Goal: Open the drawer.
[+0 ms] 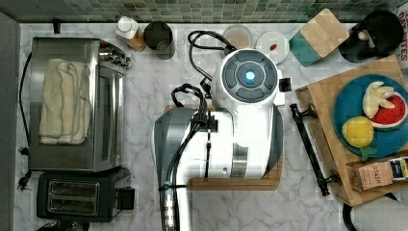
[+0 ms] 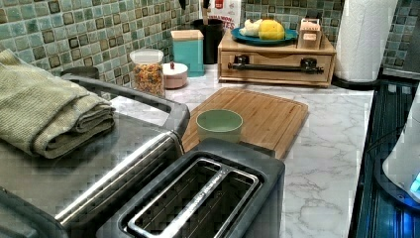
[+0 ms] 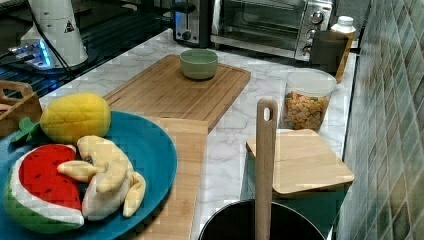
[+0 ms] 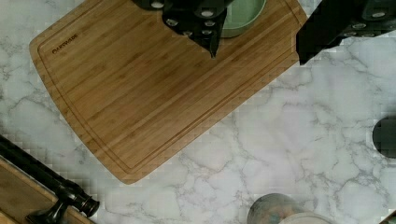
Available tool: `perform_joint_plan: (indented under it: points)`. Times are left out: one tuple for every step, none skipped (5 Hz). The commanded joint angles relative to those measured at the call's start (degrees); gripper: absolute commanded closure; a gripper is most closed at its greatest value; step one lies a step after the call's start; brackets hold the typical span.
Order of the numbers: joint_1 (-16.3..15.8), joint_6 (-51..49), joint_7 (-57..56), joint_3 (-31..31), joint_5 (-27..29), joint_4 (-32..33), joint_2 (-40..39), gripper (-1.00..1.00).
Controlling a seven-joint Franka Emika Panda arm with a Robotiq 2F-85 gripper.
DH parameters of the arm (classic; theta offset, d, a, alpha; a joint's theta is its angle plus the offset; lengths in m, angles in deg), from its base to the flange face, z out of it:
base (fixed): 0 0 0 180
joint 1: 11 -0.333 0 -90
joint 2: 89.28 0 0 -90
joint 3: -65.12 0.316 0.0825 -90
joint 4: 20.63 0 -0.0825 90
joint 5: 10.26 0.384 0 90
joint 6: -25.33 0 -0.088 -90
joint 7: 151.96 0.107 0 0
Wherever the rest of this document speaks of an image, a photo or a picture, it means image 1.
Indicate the wooden drawer box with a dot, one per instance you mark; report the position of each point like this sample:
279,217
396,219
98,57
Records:
335,156

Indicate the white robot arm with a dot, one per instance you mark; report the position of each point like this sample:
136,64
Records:
246,80

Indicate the clear glass jar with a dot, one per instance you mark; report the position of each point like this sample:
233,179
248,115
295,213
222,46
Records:
239,36

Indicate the dark metal cup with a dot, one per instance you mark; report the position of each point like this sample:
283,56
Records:
158,37

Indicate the stainless steel toaster oven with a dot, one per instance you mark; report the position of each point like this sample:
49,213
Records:
102,149

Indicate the bottle with white cap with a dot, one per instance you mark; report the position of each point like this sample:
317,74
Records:
129,29

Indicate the cream folded towel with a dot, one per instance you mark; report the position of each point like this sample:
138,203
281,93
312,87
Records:
65,111

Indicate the black two-slot toaster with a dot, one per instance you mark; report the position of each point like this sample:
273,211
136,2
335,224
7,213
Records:
85,196

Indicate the teal canister with wooden lid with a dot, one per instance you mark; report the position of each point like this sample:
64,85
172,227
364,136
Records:
320,36

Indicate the blue round plate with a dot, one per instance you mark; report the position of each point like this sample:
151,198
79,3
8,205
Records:
349,103

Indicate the plush yellow lemon toy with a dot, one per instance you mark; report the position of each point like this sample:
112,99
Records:
358,132

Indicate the Stash tea box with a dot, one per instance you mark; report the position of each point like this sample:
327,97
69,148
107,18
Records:
371,176

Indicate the plush banana toy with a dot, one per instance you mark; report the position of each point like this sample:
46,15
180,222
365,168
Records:
377,95

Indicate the plush watermelon slice toy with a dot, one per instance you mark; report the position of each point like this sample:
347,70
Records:
386,119

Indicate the black utensil holder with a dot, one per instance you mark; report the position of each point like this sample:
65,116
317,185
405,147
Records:
377,35

